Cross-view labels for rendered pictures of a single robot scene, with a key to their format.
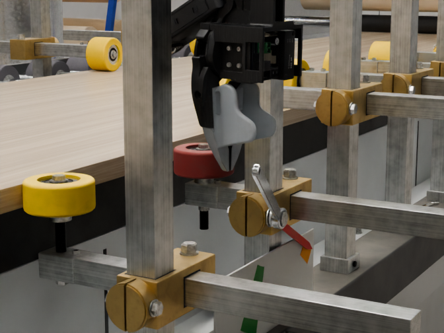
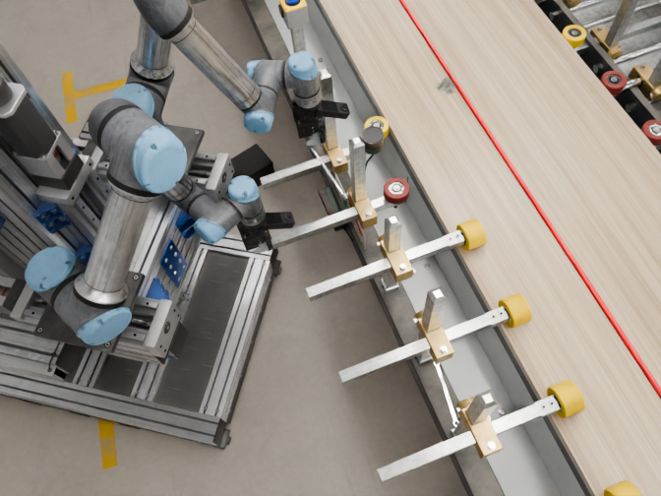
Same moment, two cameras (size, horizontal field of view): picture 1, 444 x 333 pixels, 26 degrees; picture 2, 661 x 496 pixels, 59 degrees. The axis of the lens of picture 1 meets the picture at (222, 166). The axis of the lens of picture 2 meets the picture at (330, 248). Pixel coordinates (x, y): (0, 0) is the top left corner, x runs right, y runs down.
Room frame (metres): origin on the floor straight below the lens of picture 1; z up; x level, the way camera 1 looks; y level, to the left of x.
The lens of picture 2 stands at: (1.80, -0.82, 2.41)
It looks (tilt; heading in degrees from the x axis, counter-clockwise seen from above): 62 degrees down; 137
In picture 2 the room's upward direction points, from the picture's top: 8 degrees counter-clockwise
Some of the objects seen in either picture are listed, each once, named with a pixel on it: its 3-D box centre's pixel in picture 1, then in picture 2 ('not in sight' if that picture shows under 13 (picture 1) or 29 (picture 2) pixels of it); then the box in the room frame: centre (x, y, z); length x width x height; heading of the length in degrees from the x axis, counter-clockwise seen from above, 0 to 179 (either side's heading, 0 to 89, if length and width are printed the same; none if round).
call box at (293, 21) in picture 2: not in sight; (294, 11); (0.71, 0.20, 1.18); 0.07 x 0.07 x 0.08; 60
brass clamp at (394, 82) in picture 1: (406, 86); (433, 335); (1.61, -0.31, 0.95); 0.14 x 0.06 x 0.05; 150
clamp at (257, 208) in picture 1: (269, 205); (362, 205); (1.18, -0.06, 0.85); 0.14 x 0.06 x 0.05; 150
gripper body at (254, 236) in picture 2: not in sight; (254, 227); (1.02, -0.37, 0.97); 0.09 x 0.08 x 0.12; 60
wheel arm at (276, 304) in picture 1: (212, 293); (323, 162); (0.95, 0.01, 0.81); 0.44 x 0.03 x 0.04; 60
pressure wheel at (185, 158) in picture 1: (203, 186); (395, 197); (1.24, 0.02, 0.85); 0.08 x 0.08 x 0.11
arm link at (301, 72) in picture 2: not in sight; (302, 74); (0.95, -0.02, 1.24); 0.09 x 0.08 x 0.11; 33
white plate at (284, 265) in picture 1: (269, 292); (349, 211); (1.12, -0.06, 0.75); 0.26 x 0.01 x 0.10; 150
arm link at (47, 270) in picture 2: not in sight; (60, 278); (0.88, -0.82, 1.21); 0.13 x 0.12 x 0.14; 177
